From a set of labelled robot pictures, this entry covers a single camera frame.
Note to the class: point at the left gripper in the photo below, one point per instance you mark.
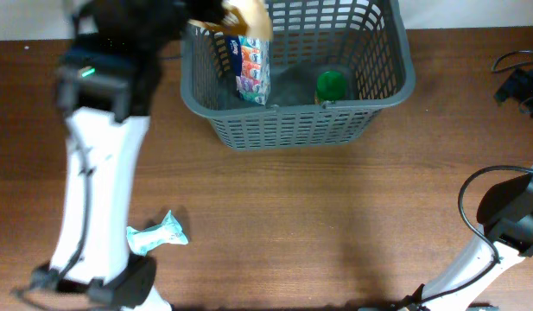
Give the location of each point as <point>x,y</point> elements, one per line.
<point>206,9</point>

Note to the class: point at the brown snack bag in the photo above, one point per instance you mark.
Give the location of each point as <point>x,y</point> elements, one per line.
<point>248,18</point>

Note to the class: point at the Kleenex tissue multipack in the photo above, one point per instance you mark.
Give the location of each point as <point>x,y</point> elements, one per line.
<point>250,62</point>

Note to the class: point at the green lid jar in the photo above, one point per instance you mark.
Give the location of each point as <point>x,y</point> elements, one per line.
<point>330,86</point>

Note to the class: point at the grey plastic basket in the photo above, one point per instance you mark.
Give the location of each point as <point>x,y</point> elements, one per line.
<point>365,40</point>

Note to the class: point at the teal tissue packet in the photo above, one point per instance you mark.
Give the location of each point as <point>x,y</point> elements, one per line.
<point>169,231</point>

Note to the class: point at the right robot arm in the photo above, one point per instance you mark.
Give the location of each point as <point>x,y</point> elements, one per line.
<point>502,238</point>

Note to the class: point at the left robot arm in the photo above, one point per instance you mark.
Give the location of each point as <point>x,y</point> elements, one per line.
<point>104,90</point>

